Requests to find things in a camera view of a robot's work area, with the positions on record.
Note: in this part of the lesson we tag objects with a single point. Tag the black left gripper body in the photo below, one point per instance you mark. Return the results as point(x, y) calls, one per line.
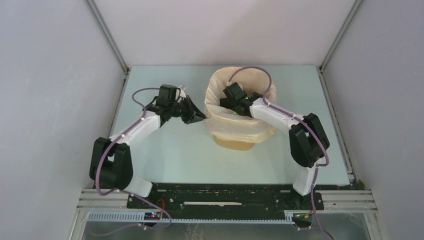
point(186, 111)

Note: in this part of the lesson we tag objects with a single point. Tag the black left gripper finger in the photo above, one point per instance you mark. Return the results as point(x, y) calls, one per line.
point(194, 108)
point(197, 117)

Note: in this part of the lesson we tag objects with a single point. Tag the yellow plastic trash bin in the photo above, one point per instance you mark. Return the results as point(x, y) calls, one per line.
point(235, 142)

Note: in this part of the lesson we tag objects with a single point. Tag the translucent cream trash bag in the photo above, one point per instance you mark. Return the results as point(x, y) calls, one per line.
point(232, 126)

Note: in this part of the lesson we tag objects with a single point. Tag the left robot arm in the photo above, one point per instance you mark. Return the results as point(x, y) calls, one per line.
point(112, 165)

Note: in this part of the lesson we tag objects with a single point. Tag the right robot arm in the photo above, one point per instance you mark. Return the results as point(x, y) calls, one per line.
point(308, 140)

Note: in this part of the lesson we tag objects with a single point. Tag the small circuit board with leds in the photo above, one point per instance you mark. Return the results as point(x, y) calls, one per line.
point(152, 216)

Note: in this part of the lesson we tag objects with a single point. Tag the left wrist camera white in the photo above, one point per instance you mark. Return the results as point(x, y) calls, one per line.
point(180, 93)

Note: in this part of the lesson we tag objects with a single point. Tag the white slotted cable duct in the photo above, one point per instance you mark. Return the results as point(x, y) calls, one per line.
point(138, 217)

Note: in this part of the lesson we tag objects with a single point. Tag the aluminium corner frame post left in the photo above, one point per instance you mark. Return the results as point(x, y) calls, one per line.
point(107, 35)

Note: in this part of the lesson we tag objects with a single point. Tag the aluminium corner frame post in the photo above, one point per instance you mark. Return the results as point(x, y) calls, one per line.
point(107, 35)
point(356, 6)

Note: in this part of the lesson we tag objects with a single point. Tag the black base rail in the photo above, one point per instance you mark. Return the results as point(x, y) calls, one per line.
point(228, 200)

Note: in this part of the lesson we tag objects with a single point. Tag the aluminium corner frame post right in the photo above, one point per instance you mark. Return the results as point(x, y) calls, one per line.
point(356, 6)

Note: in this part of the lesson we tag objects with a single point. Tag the aluminium base extrusion frame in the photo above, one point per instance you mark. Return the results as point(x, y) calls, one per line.
point(334, 201)

